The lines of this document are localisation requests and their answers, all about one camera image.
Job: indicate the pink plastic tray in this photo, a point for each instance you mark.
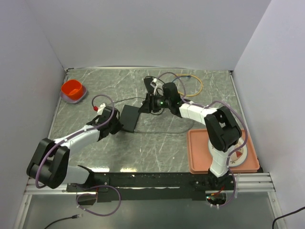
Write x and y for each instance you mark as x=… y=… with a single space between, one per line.
x=199 y=157

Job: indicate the aluminium frame rail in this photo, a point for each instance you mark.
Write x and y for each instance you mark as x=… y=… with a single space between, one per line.
x=244 y=183

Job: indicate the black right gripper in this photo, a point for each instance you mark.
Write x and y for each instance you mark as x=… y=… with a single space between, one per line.
x=148 y=106

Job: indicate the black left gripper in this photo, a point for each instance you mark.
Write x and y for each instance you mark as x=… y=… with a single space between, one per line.
x=118 y=127

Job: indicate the orange plastic cup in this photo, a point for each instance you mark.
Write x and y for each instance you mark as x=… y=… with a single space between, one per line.
x=73 y=89

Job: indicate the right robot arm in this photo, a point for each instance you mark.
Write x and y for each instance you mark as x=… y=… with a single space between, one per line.
x=223 y=131

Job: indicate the patterned ceramic plate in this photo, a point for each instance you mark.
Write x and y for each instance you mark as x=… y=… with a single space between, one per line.
x=237 y=158

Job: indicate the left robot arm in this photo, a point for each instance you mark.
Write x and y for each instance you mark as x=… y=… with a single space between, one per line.
x=49 y=165

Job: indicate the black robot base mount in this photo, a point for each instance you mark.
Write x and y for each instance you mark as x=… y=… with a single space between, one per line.
x=150 y=186

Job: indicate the black network switch box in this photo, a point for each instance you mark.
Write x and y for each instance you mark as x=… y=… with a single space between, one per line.
x=129 y=117

